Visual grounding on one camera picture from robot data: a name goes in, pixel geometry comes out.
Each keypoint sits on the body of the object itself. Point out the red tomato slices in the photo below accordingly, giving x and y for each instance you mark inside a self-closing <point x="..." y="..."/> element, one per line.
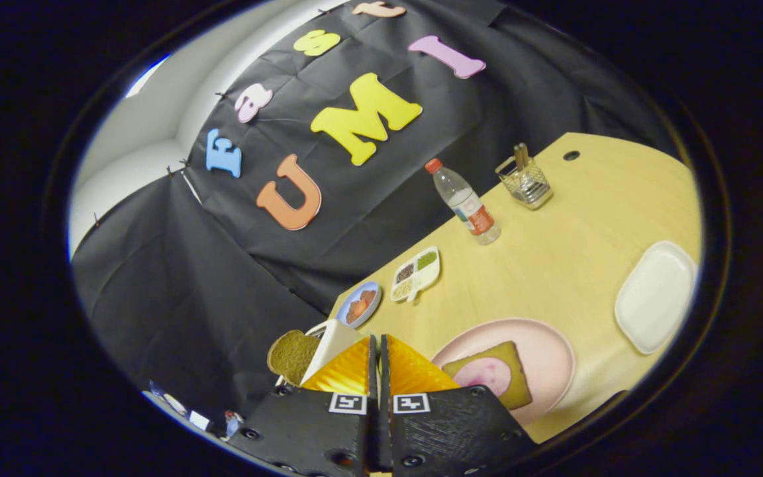
<point x="360" y="307"/>

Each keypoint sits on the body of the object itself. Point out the clear plastic water bottle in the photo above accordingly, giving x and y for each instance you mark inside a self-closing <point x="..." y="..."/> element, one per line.
<point x="467" y="205"/>

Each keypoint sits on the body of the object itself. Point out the pink round plate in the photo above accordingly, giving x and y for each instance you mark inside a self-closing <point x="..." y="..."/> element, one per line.
<point x="547" y="358"/>

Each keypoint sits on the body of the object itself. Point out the ceiling light panel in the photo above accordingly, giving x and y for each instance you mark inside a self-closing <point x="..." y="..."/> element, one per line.
<point x="150" y="74"/>

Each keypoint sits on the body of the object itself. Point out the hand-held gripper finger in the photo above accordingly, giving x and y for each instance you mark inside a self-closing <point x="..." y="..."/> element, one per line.
<point x="374" y="374"/>
<point x="385" y="377"/>

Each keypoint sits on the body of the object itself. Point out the white toaster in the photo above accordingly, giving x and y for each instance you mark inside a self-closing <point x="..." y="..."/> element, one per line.
<point x="332" y="344"/>

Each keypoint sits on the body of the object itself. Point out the small blue dish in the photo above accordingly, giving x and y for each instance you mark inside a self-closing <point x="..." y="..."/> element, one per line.
<point x="342" y="318"/>

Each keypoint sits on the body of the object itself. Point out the pink ham slice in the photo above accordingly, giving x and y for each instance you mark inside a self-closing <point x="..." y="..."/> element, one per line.
<point x="484" y="376"/>

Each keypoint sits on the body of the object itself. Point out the brown toasted bread slice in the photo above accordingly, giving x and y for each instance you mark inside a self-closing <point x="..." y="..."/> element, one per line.
<point x="292" y="358"/>

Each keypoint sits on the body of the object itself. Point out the white rectangular plate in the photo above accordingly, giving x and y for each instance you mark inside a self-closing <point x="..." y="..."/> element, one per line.
<point x="653" y="298"/>

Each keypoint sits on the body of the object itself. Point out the bread slice under ham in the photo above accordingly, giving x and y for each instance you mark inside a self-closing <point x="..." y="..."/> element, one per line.
<point x="517" y="377"/>

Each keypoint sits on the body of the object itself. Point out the white divided condiment tray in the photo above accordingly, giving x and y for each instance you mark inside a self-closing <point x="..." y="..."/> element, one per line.
<point x="426" y="277"/>

